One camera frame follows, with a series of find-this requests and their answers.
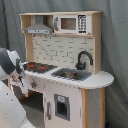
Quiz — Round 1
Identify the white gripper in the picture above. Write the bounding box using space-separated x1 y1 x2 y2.
13 58 28 95

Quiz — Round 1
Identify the white toy microwave door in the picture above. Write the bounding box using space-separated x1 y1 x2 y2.
53 13 92 35

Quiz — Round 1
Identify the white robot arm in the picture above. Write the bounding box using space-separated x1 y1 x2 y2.
0 47 36 128

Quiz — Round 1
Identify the wooden toy kitchen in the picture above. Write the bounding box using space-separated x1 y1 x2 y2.
20 11 114 128

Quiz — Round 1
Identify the black toy stovetop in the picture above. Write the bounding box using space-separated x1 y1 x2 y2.
24 62 55 74

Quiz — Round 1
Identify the white cabinet door with dispenser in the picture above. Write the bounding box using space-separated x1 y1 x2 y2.
44 82 82 128

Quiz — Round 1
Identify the grey range hood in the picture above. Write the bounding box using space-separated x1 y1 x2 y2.
24 16 52 34

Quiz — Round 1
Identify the grey toy sink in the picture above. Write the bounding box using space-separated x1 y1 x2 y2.
52 68 92 81

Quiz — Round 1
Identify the black toy faucet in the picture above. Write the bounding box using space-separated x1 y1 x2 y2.
75 51 93 70

